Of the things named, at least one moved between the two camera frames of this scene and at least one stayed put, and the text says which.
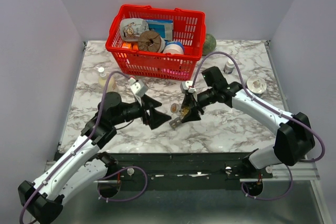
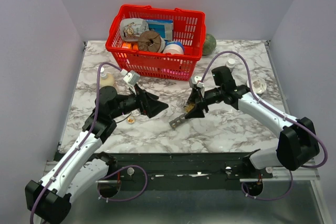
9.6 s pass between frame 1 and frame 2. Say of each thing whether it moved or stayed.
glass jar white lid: stayed
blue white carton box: stayed
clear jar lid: moved
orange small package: stayed
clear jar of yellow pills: moved
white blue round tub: stayed
